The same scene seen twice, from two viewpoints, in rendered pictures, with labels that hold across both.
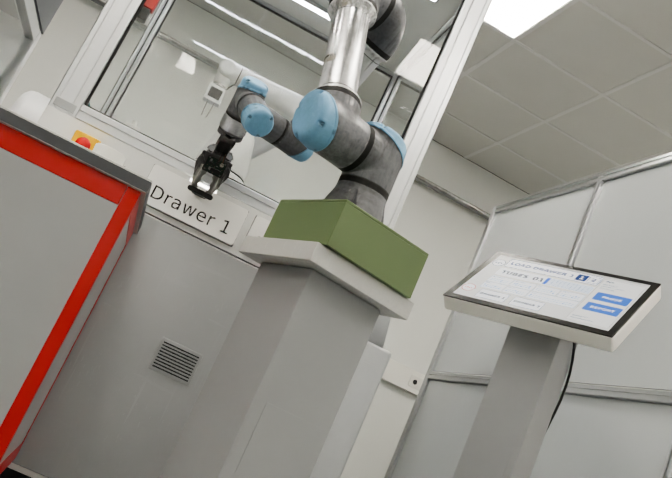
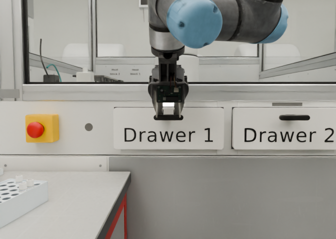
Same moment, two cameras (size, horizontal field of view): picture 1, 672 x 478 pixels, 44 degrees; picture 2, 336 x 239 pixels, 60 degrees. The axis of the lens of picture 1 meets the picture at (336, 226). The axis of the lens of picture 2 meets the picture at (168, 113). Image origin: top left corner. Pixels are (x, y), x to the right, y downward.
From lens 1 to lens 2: 1.64 m
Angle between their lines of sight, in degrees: 21
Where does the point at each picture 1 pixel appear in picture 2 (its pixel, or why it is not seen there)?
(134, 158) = (93, 110)
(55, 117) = (6, 109)
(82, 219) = not seen: outside the picture
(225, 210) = (200, 119)
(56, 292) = not seen: outside the picture
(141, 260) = (147, 200)
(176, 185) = (143, 118)
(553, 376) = not seen: outside the picture
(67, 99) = (7, 87)
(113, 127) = (60, 91)
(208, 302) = (225, 209)
